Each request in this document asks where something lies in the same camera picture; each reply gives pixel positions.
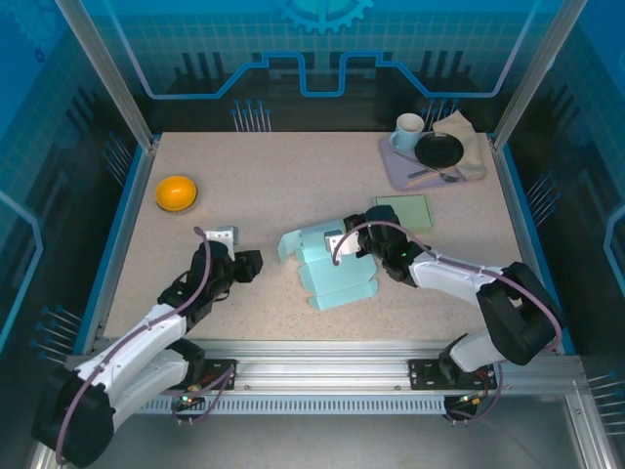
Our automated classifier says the green paper box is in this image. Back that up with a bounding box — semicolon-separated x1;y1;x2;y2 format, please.
374;193;435;235

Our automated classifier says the light blue paper box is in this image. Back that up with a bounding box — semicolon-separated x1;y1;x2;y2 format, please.
276;219;380;312

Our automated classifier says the lavender tray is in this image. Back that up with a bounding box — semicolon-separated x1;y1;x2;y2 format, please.
379;131;471;191

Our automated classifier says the metal fork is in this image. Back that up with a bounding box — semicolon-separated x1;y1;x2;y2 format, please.
393;150;461;184

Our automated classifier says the orange bowl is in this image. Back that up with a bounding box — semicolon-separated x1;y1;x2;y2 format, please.
154;174;199;214

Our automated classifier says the black plate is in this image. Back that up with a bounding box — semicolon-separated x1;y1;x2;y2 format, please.
414;131;465;168

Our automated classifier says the light blue mug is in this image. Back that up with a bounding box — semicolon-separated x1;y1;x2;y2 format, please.
388;112;426;152

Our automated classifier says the beige cloth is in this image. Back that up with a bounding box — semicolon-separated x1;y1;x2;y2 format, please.
432;109;488;182

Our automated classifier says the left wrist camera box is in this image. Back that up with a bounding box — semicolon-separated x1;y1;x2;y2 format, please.
203;224;240;248

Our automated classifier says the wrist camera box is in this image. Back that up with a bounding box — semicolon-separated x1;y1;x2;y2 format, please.
203;224;240;248
324;228;363;268

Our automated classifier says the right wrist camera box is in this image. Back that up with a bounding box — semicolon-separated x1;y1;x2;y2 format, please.
324;228;363;268

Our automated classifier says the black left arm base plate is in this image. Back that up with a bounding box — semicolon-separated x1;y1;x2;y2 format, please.
202;359;239;392

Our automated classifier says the aluminium table side rail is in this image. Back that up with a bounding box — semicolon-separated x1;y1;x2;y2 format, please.
490;134;561;353
80;136;160;356

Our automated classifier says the aluminium mounting rail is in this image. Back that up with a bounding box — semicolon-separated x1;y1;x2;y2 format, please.
65;339;587;392

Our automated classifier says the cable connector with green light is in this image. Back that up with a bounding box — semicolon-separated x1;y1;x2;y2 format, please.
451;390;489;411
175;389;204;410

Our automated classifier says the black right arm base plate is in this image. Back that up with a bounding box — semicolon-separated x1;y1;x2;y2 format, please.
407;359;499;392

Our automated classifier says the slotted grey cable duct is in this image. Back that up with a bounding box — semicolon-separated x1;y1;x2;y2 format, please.
139;395;453;416

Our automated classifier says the aluminium frame post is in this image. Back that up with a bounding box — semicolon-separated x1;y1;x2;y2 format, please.
54;0;160;150
490;0;587;150

